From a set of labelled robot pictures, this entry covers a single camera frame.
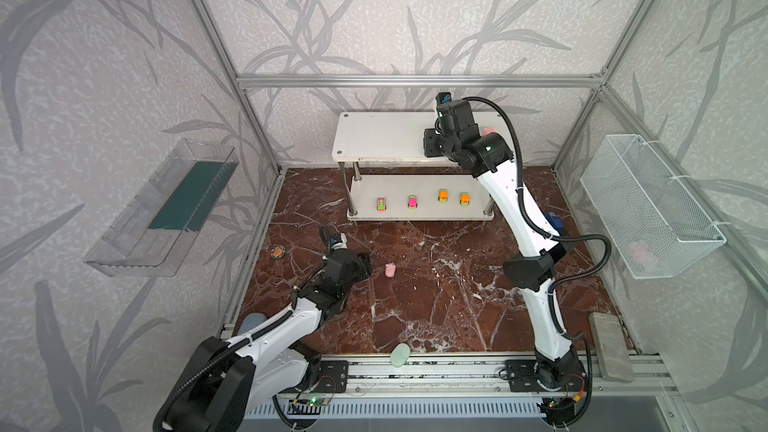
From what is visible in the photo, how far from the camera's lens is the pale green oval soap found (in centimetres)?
76

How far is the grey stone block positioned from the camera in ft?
2.42

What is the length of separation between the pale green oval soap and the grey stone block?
19.8 inches
